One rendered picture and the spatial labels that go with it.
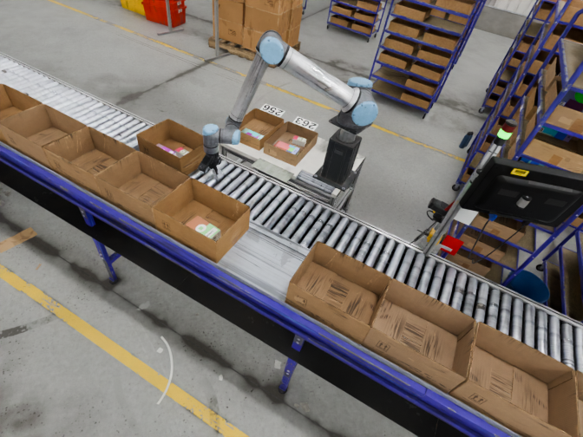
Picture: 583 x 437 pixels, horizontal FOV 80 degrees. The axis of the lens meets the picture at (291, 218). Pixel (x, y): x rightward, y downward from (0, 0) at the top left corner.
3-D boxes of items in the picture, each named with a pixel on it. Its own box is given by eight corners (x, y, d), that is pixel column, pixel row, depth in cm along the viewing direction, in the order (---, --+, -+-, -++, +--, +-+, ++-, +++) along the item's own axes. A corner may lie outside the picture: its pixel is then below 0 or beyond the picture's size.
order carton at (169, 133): (211, 159, 251) (210, 139, 239) (182, 179, 232) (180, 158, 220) (171, 138, 262) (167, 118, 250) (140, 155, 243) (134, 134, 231)
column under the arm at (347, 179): (327, 159, 269) (337, 122, 245) (357, 173, 262) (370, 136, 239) (311, 177, 252) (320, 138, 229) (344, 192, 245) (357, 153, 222)
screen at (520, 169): (518, 252, 194) (601, 177, 150) (527, 278, 183) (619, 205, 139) (434, 235, 195) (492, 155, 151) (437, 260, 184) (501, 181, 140)
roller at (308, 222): (323, 210, 237) (324, 205, 233) (285, 261, 203) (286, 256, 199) (316, 207, 238) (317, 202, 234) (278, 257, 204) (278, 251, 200)
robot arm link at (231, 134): (240, 125, 212) (220, 123, 211) (239, 134, 204) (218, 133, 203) (240, 138, 219) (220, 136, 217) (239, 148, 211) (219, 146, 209)
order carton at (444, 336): (458, 336, 163) (477, 319, 151) (447, 394, 144) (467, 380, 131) (380, 296, 173) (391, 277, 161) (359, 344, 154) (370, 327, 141)
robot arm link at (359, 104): (378, 97, 205) (269, 22, 174) (385, 112, 192) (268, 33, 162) (361, 117, 213) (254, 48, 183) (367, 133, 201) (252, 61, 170)
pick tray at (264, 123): (283, 129, 291) (284, 119, 284) (259, 151, 266) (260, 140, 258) (254, 118, 298) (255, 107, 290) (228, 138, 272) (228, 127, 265)
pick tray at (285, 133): (317, 143, 283) (318, 133, 276) (295, 166, 258) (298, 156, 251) (285, 131, 290) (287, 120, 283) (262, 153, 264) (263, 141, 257)
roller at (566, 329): (573, 322, 194) (566, 317, 194) (579, 411, 160) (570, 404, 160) (566, 325, 198) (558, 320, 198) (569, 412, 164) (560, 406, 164)
